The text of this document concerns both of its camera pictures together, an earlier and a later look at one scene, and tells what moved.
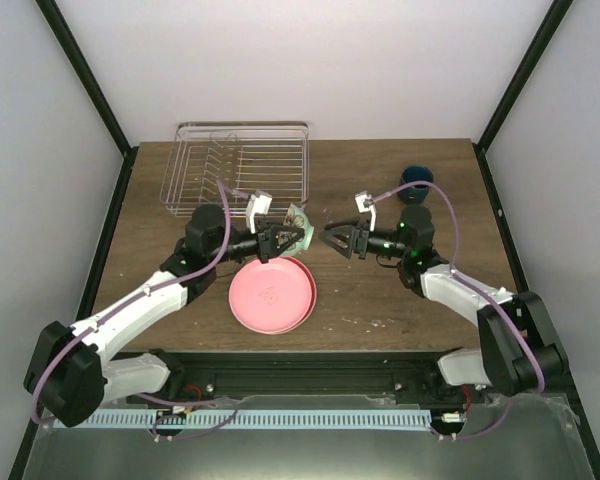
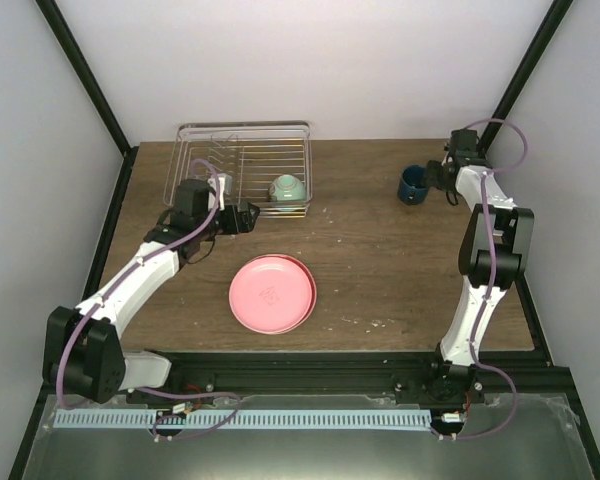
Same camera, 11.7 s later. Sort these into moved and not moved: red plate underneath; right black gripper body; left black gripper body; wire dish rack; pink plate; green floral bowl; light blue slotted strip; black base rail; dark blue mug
Moved: right black gripper body; green floral bowl; left black gripper body
Not moved: light blue slotted strip; dark blue mug; red plate underneath; pink plate; wire dish rack; black base rail
